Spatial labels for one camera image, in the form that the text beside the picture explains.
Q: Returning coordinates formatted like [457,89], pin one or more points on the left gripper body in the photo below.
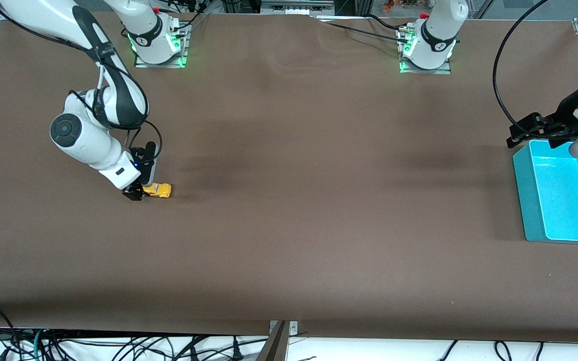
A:
[565,116]

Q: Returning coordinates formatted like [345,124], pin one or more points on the yellow beetle toy car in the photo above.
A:
[161,190]

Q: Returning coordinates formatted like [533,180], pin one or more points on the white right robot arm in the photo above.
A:
[83,135]

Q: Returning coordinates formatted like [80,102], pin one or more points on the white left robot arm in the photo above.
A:
[437,40]

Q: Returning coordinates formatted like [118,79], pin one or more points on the teal plastic bin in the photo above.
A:
[565,200]

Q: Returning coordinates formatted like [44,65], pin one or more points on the brown table mat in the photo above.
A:
[289,225]

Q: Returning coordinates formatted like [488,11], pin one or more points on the small orange background item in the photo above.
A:
[388,5]

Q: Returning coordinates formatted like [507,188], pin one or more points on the grey background device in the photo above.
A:
[296,6]

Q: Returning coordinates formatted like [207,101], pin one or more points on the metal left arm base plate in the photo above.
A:
[444,71]

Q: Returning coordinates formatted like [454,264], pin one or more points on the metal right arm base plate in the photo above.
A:
[168,64]

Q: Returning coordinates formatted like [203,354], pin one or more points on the aluminium background frame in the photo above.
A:
[241,6]

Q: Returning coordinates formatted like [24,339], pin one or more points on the dark slanted post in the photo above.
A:
[275,348]

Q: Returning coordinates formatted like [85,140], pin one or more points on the small metal table bracket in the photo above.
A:
[294,328]

